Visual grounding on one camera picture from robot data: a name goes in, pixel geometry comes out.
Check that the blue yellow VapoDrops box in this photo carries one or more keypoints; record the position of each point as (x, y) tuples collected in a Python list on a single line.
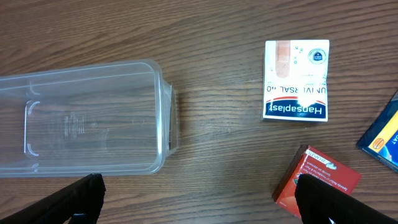
[(380, 140)]

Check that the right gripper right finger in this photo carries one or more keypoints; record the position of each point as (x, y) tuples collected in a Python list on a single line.
[(320, 203)]

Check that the clear plastic container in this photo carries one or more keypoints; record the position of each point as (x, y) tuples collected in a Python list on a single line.
[(116, 118)]

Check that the white Hansaplast plaster box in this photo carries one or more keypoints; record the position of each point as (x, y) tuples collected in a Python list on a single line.
[(295, 80)]

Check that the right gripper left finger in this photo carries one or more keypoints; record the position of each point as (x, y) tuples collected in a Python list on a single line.
[(79, 202)]

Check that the red caplet box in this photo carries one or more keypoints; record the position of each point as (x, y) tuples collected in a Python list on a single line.
[(309, 160)]

